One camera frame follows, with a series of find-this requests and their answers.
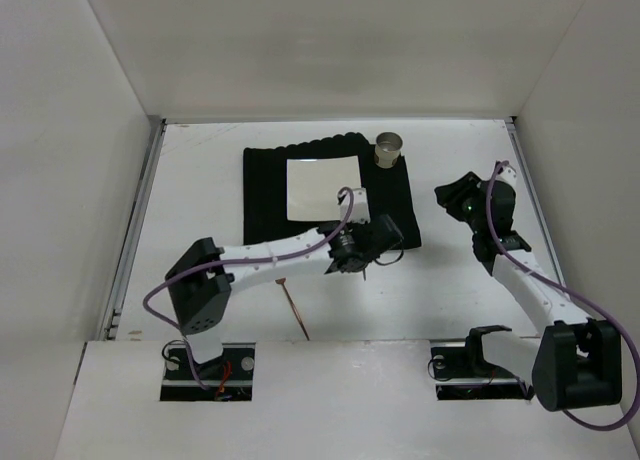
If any square white plate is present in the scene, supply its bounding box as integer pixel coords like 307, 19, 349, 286
286, 156, 361, 222

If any copper fork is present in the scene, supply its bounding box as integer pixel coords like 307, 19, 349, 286
276, 278, 310, 341

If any silver metal cup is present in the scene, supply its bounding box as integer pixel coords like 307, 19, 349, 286
374, 132, 403, 169

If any black cloth placemat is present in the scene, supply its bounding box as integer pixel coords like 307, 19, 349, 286
243, 132, 422, 250

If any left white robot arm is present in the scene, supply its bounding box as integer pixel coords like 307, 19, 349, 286
165, 214, 403, 365

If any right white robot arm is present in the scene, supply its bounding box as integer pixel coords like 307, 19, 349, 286
435, 168, 622, 412

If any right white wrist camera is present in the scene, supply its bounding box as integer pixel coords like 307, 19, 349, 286
497, 165, 517, 187

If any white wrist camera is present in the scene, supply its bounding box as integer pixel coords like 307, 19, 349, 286
337, 187, 371, 224
497, 165, 517, 187

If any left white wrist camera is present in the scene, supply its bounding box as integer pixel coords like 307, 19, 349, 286
337, 187, 371, 224

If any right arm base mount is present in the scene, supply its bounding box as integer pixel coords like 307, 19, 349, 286
427, 325, 537, 402

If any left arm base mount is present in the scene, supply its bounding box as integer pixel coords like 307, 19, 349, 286
159, 340, 256, 403

